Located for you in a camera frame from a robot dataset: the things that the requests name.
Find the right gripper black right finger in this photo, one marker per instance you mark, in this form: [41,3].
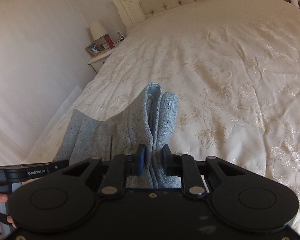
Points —
[171,163]

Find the grey speckled knit pants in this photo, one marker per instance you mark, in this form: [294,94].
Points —
[149,120]

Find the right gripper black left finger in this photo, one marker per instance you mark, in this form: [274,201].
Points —
[135,163]

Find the cream embroidered bedspread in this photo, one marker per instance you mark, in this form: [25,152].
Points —
[235,66]

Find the wooden photo frame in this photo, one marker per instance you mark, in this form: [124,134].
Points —
[94,49]

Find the cream table lamp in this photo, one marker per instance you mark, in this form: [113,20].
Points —
[97,30]

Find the red bottle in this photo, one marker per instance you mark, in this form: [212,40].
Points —
[109,41]

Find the cream bedside table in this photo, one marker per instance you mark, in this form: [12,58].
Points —
[98,61]

